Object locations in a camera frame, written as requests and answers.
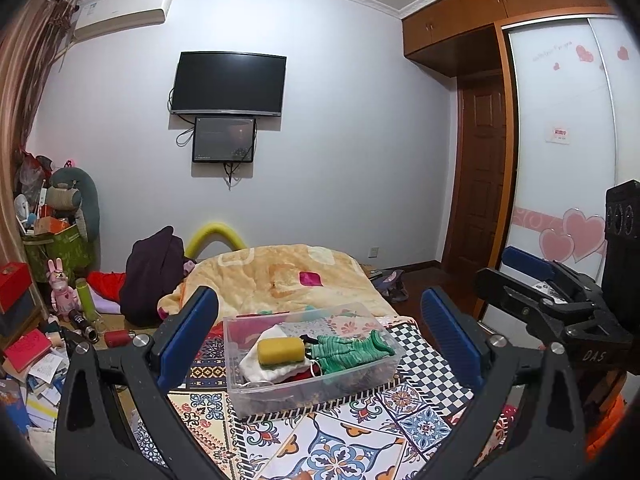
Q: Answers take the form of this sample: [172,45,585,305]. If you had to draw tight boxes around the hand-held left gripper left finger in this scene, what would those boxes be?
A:
[55,286,236,480]

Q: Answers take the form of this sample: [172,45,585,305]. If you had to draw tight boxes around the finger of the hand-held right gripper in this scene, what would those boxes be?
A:
[474,267,601,333]
[501,246,608,311]

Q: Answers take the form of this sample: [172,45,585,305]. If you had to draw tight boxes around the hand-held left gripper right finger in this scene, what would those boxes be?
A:
[420,287,586,480]

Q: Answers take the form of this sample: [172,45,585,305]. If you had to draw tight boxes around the white black-trimmed cloth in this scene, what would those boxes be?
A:
[239,324,321,386]

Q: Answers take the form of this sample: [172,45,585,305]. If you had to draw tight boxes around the yellow sponge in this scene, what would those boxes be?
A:
[256,337,306,364]

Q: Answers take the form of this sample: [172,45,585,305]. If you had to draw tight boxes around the green knitted cloth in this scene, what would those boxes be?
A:
[307,330,396,376]

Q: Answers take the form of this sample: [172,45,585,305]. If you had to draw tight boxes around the clear plastic storage box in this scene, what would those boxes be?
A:
[222,301,405,418]

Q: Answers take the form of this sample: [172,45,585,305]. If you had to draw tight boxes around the dark purple coat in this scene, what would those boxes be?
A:
[121,226,186,326]

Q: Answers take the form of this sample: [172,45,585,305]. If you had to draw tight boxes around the brown wooden door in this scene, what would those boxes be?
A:
[442,77,508,276]

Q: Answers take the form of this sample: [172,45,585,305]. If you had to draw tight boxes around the red cloth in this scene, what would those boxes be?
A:
[87,271,126,301]

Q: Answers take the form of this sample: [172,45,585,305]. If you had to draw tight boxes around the black flashlight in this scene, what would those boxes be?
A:
[67,310,101,345]

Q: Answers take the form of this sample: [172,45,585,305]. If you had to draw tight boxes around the yellow foam noodle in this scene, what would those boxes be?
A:
[185,223,248,260]

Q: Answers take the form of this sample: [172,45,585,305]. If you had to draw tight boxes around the green bottle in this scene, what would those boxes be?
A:
[75,278,96,316]

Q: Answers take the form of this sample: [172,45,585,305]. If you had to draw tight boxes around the yellow blanket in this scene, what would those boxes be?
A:
[157,244,396,323]

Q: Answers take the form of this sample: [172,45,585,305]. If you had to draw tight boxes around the pink rabbit toy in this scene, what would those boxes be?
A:
[46,258,81,318]

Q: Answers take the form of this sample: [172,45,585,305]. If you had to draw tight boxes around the patterned bed sheet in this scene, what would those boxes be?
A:
[135,310,506,480]

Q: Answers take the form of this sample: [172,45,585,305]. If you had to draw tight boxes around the green storage box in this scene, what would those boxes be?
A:
[22,222,96,283]

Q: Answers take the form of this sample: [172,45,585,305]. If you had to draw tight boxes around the pile of papers and books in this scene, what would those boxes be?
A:
[0,320,71,441]

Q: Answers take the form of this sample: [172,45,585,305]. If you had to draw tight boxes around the white sliding wardrobe door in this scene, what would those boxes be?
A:
[500,15,640,331]

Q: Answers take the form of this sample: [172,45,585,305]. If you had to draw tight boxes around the red box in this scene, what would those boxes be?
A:
[0,261,33,313]

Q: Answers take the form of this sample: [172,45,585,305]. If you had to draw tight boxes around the grey plush toy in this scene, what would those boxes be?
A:
[49,166,101,241]

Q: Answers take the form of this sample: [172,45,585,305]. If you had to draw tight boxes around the small black monitor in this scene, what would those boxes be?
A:
[192,116,257,164]

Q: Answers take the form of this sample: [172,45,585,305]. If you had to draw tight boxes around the wooden upper cabinet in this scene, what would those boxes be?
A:
[400,0,616,78]

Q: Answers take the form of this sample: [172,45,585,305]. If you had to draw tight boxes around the striped brown curtain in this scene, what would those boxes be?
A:
[0,0,76,261]

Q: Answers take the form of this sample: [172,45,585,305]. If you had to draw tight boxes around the white air conditioner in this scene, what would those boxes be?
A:
[72,0,174,41]

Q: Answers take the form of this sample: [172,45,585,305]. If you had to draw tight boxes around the black wall television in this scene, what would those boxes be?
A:
[169,51,287,117]

